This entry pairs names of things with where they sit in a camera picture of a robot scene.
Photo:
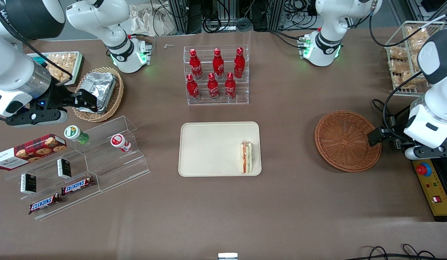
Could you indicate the green lidded cup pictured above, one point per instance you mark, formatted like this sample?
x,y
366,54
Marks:
x,y
74,133

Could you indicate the Snickers chocolate bar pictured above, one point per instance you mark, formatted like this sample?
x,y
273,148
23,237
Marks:
x,y
44,204
78,185

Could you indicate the clear acrylic bottle rack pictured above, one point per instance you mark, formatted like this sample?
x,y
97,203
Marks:
x,y
216,102

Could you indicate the red cola bottle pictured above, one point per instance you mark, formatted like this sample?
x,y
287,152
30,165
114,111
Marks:
x,y
195,65
230,86
192,88
239,63
213,87
218,64

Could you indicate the white tray of snacks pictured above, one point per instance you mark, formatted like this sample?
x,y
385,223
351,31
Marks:
x,y
62,63

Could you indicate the brown round wicker basket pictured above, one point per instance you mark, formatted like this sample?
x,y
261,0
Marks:
x,y
342,141

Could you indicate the crumpled brown paper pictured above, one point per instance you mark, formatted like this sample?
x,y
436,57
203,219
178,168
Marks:
x,y
147,20

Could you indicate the light oval wicker basket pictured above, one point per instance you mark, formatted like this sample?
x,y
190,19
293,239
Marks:
x,y
115,99

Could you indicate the black yellow control box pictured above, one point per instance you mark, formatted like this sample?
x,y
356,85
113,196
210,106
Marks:
x,y
436,187

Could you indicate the aluminium frame rack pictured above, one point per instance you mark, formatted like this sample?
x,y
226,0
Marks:
x,y
180,14

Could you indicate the red emergency stop button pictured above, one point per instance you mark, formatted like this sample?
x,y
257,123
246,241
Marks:
x,y
424,169

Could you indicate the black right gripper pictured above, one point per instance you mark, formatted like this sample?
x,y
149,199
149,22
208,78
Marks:
x,y
55,98

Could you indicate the red lidded cup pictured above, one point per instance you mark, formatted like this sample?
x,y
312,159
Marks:
x,y
119,142

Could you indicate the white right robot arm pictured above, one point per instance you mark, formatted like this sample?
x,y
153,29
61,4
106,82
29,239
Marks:
x,y
111,21

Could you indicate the plastic-wrapped triangle sandwich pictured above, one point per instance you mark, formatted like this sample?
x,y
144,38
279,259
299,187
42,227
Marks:
x,y
246,157

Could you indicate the small clear plastic clip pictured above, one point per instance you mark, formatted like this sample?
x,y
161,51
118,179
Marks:
x,y
168,46

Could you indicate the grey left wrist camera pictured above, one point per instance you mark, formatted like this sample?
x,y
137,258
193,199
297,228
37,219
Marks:
x,y
425,153

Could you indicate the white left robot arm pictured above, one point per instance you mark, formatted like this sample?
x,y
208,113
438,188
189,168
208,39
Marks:
x,y
436,108

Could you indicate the beige plastic tray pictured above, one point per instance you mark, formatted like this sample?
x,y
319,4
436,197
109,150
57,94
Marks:
x,y
209,148

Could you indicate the red tartan cookie box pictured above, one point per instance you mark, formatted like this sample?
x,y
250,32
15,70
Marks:
x,y
28,151

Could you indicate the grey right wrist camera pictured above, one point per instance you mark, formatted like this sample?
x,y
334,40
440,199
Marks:
x,y
35,117

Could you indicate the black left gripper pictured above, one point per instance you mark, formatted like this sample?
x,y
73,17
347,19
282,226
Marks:
x,y
394,134

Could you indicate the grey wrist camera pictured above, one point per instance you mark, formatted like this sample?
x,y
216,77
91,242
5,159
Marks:
x,y
35,117
425,153

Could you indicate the small black white box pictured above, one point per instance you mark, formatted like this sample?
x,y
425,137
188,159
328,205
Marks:
x,y
28,183
64,168

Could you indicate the clear bag of crackers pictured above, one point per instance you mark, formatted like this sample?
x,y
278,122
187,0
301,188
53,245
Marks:
x,y
415,61
415,33
400,70
397,53
414,47

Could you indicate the clear acrylic stepped display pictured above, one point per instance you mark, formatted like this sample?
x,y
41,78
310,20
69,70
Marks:
x,y
115,169

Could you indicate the aluminium foil tray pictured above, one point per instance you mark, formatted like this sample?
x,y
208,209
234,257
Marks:
x,y
98,86

